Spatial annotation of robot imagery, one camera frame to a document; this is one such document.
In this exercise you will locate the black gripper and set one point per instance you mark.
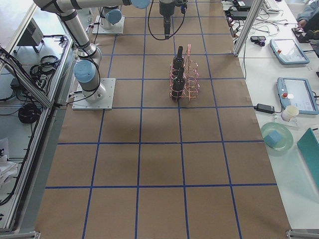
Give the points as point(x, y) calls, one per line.
point(165, 9)

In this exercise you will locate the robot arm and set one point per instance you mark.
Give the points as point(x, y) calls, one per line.
point(86, 71)
point(141, 4)

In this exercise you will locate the dark bottle in basket left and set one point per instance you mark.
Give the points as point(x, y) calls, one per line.
point(177, 61)

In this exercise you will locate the dark bottle in basket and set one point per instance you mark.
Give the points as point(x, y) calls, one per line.
point(177, 61)
point(178, 85)

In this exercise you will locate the dark bottle in basket right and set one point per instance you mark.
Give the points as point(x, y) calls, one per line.
point(178, 85)

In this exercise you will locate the upper teach pendant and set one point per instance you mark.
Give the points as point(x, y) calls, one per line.
point(288, 51)

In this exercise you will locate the teach pendant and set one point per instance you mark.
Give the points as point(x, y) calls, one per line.
point(297, 92)
point(288, 51)

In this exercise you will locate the black power adapter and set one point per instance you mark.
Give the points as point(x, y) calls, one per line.
point(264, 108)

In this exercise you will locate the grey control box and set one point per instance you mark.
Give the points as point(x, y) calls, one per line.
point(32, 36)

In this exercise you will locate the lower teach pendant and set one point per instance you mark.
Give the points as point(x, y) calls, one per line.
point(297, 92)

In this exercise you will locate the white paper cup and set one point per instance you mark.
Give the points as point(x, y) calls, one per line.
point(289, 112)

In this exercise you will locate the green glass plate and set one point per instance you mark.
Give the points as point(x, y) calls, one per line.
point(286, 143)

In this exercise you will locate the blue sponge block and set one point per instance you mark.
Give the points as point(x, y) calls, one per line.
point(272, 138)

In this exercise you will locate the teal folder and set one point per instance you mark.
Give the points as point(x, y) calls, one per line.
point(308, 146)

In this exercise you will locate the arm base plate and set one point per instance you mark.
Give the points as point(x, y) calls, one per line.
point(101, 99)
point(105, 28)

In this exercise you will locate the copper wire wine basket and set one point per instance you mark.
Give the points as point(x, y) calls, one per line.
point(191, 75)

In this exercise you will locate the aluminium frame post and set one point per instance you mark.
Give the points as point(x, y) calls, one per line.
point(253, 13)

